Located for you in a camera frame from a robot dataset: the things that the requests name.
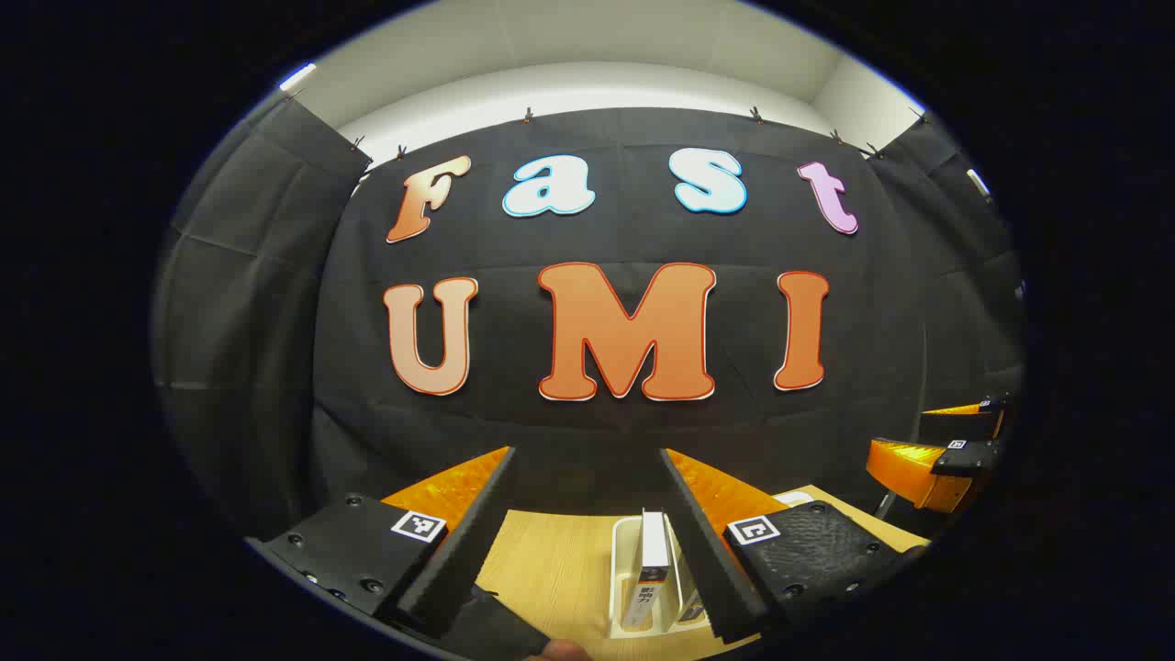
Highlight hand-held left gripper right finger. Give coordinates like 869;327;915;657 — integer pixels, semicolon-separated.
659;448;928;644

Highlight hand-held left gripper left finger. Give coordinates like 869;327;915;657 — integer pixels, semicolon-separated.
262;447;517;639

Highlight dark grey book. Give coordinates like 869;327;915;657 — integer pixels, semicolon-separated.
621;510;676;633

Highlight white bookshelf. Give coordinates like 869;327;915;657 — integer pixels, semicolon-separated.
610;491;818;639

